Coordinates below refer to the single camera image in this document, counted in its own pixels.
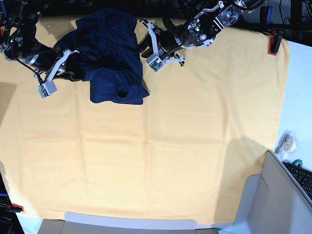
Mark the black keyboard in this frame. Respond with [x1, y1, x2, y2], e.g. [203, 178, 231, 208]
[282, 162, 312, 206]

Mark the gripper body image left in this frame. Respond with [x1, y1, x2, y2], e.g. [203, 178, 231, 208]
[21, 47, 79, 84]

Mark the dark blue long-sleeve shirt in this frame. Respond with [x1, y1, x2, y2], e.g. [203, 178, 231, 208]
[54, 8, 149, 105]

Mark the red clamp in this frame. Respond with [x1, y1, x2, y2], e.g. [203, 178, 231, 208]
[4, 204, 24, 213]
[268, 29, 284, 56]

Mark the black cable bundle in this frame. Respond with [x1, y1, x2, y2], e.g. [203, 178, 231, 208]
[143, 0, 220, 18]

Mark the red clamp bottom left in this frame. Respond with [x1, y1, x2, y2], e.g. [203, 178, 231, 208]
[4, 204, 24, 213]

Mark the cardboard box right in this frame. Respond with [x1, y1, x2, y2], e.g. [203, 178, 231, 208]
[231, 151, 312, 234]

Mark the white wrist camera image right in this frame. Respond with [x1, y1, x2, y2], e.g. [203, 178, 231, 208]
[146, 55, 165, 73]

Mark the red clamp top right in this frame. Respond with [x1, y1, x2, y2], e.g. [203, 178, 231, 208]
[268, 29, 284, 56]

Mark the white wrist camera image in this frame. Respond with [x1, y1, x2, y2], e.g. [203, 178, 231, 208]
[37, 81, 57, 98]
[146, 55, 165, 73]

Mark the yellow table cloth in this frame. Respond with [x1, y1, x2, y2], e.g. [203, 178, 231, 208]
[0, 27, 290, 225]

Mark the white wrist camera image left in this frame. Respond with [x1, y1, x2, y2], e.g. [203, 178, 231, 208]
[37, 81, 57, 98]

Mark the green tape roll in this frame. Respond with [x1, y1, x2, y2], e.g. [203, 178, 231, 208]
[292, 159, 303, 168]

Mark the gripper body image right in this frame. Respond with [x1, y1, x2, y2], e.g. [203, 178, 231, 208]
[140, 19, 185, 66]

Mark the clear tape dispenser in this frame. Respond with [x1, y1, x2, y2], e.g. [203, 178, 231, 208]
[274, 130, 298, 156]

